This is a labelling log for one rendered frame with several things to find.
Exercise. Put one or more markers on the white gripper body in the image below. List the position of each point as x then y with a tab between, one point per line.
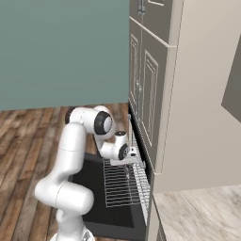
123	161

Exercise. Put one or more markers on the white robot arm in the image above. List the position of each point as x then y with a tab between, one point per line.
73	147

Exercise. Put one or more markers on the narrow short taupe cupboard door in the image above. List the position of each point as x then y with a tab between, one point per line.
134	9

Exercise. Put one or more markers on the dark taupe wall cupboard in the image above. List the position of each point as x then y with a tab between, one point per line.
233	84

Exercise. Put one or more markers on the beige cupboard housing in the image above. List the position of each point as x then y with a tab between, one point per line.
200	125

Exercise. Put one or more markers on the wide tall taupe cupboard door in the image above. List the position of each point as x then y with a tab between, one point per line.
150	94

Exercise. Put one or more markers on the black built-in oven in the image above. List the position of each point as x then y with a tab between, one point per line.
138	141

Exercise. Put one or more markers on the wide short taupe cupboard door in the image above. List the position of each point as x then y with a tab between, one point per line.
157	19

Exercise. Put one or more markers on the narrow tall taupe cupboard door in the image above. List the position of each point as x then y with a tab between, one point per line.
135	62

